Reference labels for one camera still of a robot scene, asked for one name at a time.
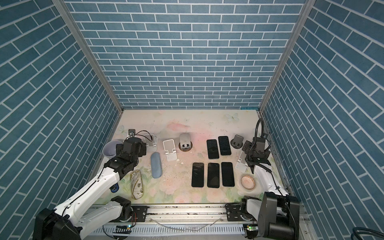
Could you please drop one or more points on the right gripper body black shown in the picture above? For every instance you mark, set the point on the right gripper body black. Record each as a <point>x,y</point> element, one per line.
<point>249,144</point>

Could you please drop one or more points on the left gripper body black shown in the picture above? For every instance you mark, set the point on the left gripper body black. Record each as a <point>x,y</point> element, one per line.
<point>142,150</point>

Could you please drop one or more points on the white folding stand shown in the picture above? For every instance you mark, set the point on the white folding stand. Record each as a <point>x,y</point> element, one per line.
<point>241,164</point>

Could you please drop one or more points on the black round stand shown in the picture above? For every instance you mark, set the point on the black round stand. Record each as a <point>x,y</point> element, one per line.
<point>237,142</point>

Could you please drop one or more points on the black phone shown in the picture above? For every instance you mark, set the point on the black phone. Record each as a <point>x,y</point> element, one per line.
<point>224,145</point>
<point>228,178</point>
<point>213,180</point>

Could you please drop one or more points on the teal phone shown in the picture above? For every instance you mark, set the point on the teal phone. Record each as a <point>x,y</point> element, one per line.
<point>213,151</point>

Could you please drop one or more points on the purple phone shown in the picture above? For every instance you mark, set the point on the purple phone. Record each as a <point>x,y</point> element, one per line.
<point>198,175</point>

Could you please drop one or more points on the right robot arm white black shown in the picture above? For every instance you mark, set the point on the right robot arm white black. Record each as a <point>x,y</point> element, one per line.
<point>277,213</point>

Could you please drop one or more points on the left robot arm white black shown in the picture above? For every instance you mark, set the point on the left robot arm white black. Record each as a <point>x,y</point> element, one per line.
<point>69,220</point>

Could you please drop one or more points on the tape roll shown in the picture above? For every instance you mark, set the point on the tape roll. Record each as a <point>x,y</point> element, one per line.
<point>248,182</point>

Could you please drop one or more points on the patterned glasses case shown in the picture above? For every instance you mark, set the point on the patterned glasses case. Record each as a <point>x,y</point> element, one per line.
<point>137,189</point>

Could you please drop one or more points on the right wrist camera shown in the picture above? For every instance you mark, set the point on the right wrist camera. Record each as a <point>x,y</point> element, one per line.
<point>260,144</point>

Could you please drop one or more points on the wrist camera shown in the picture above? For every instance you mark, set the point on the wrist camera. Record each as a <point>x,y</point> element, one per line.
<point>131,132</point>
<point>260,144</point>

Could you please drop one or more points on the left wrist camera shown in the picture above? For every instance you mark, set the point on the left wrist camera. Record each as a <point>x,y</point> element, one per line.
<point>131,132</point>

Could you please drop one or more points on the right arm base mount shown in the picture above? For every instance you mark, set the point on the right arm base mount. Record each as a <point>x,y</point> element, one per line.
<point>236,213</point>

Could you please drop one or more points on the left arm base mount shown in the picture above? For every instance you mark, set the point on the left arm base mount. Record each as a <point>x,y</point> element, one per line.
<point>135,214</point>

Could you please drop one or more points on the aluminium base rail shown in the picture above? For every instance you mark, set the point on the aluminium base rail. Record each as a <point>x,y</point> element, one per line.
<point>185,213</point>

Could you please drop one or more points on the white vented cable duct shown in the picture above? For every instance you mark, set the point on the white vented cable duct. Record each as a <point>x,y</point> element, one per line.
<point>157,230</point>

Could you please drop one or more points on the right metal corner post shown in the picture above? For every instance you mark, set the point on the right metal corner post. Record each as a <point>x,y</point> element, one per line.
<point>304,14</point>

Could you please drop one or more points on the metal corner post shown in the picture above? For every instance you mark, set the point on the metal corner post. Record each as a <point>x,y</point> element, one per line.
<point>76,32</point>
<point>304,14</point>

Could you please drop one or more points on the left metal corner post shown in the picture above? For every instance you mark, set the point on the left metal corner post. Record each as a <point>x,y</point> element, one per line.
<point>76,32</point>

